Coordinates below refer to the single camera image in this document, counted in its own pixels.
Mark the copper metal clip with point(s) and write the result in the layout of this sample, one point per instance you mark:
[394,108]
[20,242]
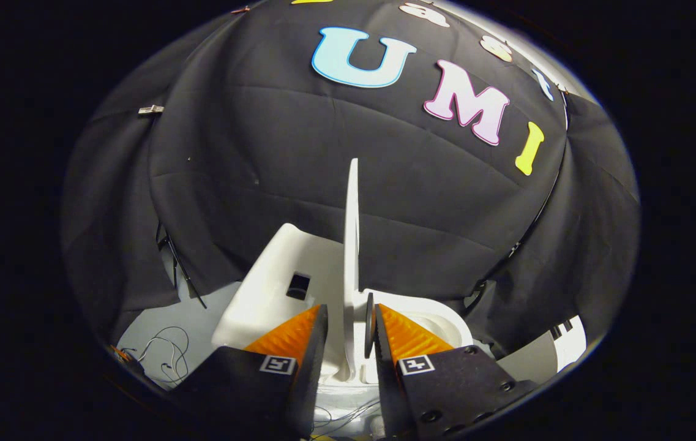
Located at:
[240,9]

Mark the black backdrop cloth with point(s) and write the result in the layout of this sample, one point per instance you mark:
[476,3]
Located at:
[299,159]

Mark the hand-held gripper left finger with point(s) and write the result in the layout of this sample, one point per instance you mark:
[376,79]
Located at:
[314,373]

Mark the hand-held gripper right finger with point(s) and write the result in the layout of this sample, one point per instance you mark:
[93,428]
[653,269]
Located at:
[387,380]

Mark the black round lid lifter tab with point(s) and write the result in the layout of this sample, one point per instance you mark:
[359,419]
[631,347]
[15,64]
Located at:
[370,324]

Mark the silver metal clip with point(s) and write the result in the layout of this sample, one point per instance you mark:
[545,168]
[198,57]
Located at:
[150,109]

